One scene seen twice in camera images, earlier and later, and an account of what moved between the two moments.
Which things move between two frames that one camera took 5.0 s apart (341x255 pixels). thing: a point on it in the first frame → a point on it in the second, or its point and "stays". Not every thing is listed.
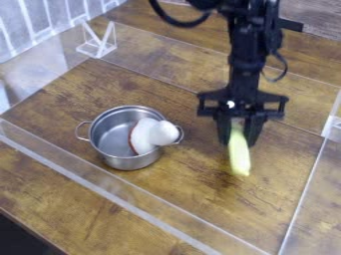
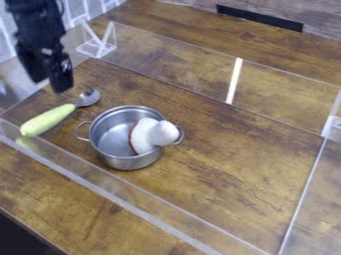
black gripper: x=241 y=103 → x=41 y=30
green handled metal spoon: x=239 y=147 → x=86 y=99
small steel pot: x=130 y=134 stays
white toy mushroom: x=152 y=132 stays
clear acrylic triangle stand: x=98 y=47 stays
